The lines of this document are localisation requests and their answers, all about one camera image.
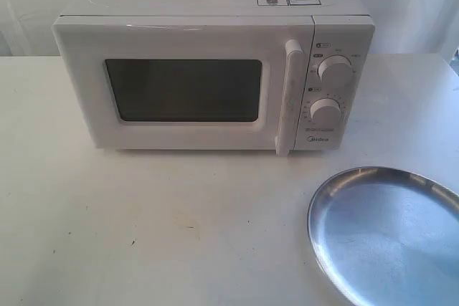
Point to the white microwave door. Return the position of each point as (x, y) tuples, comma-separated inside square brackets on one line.
[(188, 83)]

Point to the white microwave oven body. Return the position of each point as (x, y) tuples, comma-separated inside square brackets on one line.
[(342, 27)]

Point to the lower white control knob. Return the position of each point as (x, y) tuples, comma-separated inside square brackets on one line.
[(325, 111)]

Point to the white control knob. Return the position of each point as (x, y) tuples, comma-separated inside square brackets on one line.
[(325, 111), (335, 71)]

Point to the upper white control knob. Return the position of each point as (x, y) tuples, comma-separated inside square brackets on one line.
[(335, 71)]

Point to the round steel tray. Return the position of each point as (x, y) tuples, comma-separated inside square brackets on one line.
[(384, 236)]

